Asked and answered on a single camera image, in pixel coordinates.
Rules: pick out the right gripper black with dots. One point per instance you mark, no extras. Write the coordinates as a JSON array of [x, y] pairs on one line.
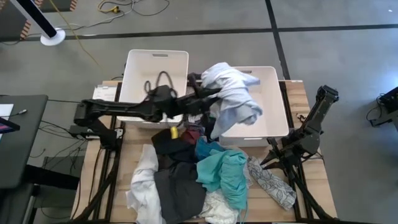
[[287, 151]]

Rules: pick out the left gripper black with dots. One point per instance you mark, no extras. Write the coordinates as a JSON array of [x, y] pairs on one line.
[[189, 105]]

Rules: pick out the light blue shirt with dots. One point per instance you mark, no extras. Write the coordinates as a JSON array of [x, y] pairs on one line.
[[233, 93]]

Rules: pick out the white leaf-patterned cloth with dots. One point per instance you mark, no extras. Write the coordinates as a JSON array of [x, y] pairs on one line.
[[273, 185]]

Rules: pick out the dark purple-toed sock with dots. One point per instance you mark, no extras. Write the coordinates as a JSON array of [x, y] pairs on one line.
[[211, 134]]

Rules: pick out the maroon garment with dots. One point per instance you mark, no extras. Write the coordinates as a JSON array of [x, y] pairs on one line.
[[191, 137]]

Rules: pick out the teal garment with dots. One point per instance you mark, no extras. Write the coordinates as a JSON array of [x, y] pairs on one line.
[[227, 174]]

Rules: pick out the dark slate garment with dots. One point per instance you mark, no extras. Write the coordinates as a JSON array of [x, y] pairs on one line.
[[171, 146]]

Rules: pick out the dark charcoal garment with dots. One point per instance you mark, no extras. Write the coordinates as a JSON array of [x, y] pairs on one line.
[[180, 193]]

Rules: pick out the plain white shirt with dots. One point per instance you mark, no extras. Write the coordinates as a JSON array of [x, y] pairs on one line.
[[144, 186]]

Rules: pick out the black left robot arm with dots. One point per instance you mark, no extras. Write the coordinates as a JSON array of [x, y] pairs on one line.
[[124, 109]]

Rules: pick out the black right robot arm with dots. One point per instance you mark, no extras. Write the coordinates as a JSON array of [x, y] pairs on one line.
[[312, 124]]

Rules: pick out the white perforated plastic bin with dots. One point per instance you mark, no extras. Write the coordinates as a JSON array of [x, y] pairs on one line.
[[149, 71], [273, 105]]

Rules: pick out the white paper booklet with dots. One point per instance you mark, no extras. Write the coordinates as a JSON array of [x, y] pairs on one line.
[[104, 91]]

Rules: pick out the black equipment rig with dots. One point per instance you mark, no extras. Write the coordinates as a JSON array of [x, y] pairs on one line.
[[387, 109]]

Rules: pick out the black power box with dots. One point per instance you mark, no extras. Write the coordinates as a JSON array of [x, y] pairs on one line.
[[77, 130]]

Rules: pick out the white floor stand pole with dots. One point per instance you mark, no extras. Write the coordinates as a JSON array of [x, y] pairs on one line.
[[53, 37]]

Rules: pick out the black hazard-striped mat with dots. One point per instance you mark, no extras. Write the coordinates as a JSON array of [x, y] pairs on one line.
[[56, 4], [9, 18]]

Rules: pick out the black desk base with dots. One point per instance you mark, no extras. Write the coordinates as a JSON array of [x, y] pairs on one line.
[[49, 179]]

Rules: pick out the black desk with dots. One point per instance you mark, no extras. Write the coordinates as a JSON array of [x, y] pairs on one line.
[[21, 149]]

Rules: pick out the dark tablet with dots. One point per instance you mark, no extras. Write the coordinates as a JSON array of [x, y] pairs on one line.
[[7, 127]]

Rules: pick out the white sheet of paper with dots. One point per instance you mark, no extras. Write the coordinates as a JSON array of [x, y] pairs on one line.
[[5, 109]]

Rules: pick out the black aluminium table frame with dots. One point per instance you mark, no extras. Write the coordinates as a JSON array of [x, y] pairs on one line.
[[293, 189]]

